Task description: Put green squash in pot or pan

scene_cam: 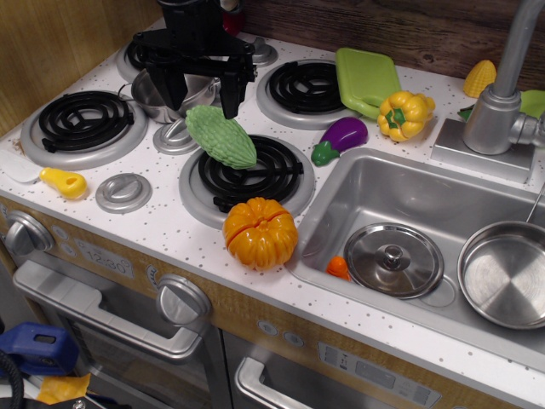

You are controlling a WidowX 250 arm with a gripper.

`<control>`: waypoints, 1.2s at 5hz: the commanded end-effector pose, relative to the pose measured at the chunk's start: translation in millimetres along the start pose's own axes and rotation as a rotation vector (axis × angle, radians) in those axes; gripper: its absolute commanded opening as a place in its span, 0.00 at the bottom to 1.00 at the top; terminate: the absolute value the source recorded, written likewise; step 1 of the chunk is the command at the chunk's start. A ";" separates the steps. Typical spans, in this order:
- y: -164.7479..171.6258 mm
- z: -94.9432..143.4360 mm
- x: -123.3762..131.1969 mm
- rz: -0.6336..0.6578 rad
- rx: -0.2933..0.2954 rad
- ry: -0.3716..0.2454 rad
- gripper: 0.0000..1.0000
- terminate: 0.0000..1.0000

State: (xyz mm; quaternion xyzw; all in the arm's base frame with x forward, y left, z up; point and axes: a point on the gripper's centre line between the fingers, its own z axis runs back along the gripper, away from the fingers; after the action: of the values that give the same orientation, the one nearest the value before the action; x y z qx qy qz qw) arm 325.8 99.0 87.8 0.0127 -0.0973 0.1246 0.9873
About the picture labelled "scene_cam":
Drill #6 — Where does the silver stove knob front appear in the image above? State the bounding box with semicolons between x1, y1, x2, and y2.
95;173;152;214

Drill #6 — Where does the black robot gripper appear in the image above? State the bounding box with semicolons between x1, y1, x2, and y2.
133;1;256;119

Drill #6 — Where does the blue clamp tool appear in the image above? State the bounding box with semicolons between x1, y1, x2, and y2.
1;322;79;376

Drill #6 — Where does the silver oven dial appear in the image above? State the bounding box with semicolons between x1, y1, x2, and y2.
156;274;211;326
5;210;55;256

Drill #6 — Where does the red toy bottle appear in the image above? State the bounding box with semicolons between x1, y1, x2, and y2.
220;0;245;36

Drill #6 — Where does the small steel pot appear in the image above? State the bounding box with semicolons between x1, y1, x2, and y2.
118;70;220;124

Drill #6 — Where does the silver stove knob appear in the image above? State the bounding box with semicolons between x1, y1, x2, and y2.
252;37;278;67
153;118;198;155
95;173;152;214

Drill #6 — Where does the green bumpy toy squash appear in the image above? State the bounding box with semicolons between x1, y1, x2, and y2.
186;105;257;170

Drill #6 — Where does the silver toy faucet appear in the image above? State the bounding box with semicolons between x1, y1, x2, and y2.
431;1;544;183

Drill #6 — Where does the purple toy eggplant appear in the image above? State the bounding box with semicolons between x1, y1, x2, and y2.
311;118;369;167

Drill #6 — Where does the front left black burner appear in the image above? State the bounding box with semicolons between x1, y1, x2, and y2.
20;90;147;170

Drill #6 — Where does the black cable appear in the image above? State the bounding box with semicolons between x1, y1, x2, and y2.
0;349;25;409

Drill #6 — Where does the orange toy carrot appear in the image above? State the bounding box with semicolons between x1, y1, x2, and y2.
325;256;351;281

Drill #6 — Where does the silver oven door handle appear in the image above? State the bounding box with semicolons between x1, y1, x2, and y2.
14;261;202;361

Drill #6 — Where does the black burner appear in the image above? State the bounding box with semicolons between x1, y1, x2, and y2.
20;90;147;170
115;42;146;83
179;135;314;229
256;60;360;130

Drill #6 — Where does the silver oven dial right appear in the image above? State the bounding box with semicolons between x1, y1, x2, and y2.
156;274;211;326

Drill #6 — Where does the green plastic cutting board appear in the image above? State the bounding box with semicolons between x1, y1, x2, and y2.
336;48;401;120

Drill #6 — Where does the yellow toy corn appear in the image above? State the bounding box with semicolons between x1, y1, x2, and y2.
463;60;497;98

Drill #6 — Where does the front centre black burner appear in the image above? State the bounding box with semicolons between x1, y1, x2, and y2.
179;135;314;229

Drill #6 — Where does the orange toy pumpkin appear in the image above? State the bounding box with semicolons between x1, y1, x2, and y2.
222;197;298;271

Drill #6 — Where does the yellow handled white spatula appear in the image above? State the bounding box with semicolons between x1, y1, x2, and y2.
1;150;88;199

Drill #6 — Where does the back right black burner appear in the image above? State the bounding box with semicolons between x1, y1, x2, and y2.
256;60;360;130

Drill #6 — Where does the back left black burner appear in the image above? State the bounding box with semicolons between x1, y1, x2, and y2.
115;42;146;83

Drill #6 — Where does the silver right door handle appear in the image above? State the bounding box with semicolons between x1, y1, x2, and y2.
235;357;306;409

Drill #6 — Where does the steel pot lid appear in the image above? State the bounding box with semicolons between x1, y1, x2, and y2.
343;222;445;299

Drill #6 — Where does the steel pan in sink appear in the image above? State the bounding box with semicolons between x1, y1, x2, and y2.
457;191;544;330

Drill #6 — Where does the yellow toy bell pepper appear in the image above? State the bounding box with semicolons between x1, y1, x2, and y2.
377;90;436;142

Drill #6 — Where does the silver stove knob back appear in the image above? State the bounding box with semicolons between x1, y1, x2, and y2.
252;37;278;67

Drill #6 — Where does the silver stove knob middle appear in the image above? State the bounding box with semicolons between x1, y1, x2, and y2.
153;118;198;155

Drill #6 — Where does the silver oven dial left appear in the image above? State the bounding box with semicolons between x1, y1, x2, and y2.
5;210;55;256

